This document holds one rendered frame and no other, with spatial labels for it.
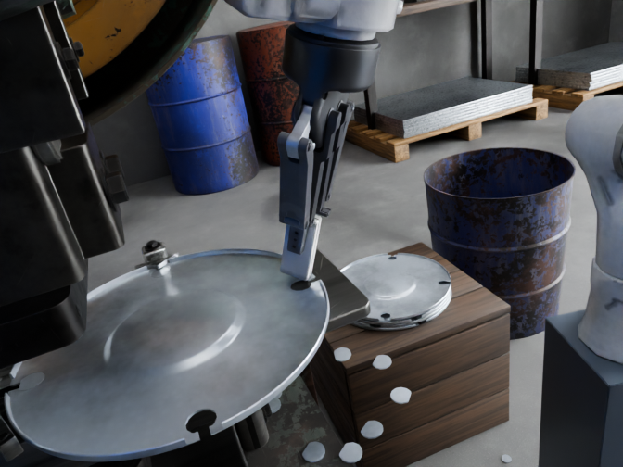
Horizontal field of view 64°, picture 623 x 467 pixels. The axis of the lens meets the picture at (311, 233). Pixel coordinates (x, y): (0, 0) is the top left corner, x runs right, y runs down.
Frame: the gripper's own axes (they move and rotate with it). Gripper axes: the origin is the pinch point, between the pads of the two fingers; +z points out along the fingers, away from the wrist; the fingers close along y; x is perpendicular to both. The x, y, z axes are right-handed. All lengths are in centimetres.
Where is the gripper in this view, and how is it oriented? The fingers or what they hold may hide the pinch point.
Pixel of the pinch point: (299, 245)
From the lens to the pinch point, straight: 49.6
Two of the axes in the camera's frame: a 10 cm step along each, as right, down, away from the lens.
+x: -9.2, -3.1, 2.3
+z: -1.4, 8.3, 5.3
